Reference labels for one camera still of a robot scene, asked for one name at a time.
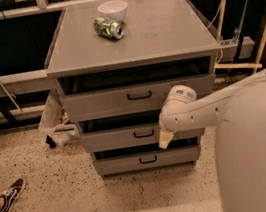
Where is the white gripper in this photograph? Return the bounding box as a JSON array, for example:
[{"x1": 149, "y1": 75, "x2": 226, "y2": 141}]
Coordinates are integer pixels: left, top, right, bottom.
[{"x1": 158, "y1": 85, "x2": 197, "y2": 150}]

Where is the grey drawer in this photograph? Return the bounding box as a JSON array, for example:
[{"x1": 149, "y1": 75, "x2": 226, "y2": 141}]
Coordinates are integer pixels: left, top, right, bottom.
[
  {"x1": 93, "y1": 145, "x2": 201, "y2": 176},
  {"x1": 60, "y1": 74, "x2": 215, "y2": 123},
  {"x1": 78, "y1": 112, "x2": 211, "y2": 157}
]

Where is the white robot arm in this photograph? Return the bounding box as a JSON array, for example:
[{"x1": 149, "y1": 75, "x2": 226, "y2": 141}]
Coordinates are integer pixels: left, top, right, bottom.
[{"x1": 159, "y1": 69, "x2": 266, "y2": 212}]

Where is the grey bottom drawer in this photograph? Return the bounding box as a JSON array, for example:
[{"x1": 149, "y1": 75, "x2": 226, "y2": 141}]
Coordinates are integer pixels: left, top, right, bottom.
[{"x1": 93, "y1": 145, "x2": 201, "y2": 176}]

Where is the grey top drawer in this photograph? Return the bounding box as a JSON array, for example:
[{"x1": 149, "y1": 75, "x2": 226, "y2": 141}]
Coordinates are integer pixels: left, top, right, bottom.
[{"x1": 60, "y1": 74, "x2": 215, "y2": 123}]

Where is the grey drawer cabinet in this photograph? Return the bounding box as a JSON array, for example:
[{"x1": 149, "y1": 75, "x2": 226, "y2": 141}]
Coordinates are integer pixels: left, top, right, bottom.
[{"x1": 35, "y1": 0, "x2": 241, "y2": 188}]

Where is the clear plastic bag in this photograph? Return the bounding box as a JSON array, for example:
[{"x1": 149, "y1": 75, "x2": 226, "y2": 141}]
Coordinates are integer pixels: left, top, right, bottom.
[{"x1": 38, "y1": 89, "x2": 79, "y2": 147}]

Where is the crushed green soda can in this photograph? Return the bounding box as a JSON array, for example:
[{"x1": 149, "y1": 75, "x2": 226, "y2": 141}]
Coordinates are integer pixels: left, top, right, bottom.
[{"x1": 93, "y1": 16, "x2": 124, "y2": 40}]

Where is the white bowl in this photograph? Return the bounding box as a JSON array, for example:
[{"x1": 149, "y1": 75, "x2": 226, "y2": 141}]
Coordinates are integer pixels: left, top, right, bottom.
[{"x1": 97, "y1": 0, "x2": 128, "y2": 22}]

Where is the black and white sneaker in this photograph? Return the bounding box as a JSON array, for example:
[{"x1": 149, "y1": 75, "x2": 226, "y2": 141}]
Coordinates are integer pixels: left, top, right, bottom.
[{"x1": 0, "y1": 178, "x2": 26, "y2": 212}]

